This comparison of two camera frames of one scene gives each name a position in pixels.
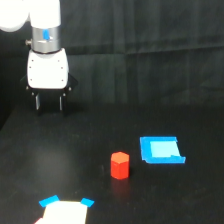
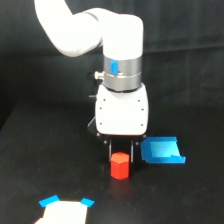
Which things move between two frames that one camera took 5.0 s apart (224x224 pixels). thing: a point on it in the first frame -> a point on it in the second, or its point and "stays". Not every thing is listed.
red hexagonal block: [120, 165] stays
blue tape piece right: [87, 202] stays
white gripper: [47, 74] -> [121, 117]
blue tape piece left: [48, 200] stays
